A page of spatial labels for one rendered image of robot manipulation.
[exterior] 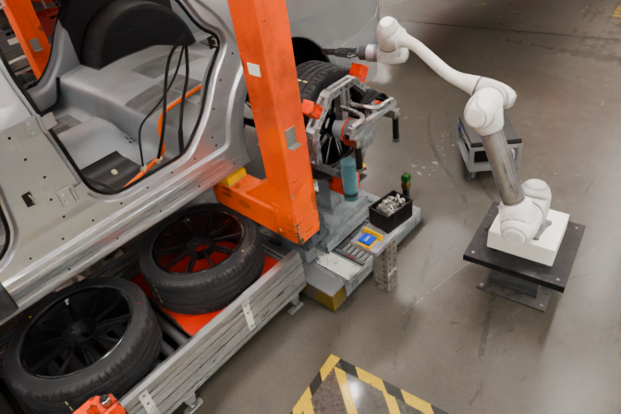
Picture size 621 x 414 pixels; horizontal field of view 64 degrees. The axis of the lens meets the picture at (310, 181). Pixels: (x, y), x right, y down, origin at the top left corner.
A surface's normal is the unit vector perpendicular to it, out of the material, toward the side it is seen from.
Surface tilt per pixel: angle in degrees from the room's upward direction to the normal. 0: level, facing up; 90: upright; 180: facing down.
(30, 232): 91
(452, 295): 0
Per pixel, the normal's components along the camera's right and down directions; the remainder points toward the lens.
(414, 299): -0.13, -0.80
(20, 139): 0.73, 0.28
